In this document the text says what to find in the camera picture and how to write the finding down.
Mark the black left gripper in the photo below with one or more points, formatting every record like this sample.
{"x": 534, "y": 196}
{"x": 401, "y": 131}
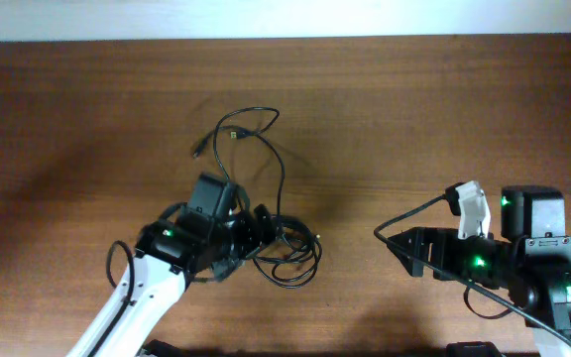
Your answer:
{"x": 254, "y": 237}

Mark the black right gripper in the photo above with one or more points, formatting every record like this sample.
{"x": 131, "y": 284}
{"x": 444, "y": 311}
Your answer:
{"x": 444, "y": 239}

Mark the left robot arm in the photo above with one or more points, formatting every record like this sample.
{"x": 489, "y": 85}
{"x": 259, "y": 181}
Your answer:
{"x": 155, "y": 279}

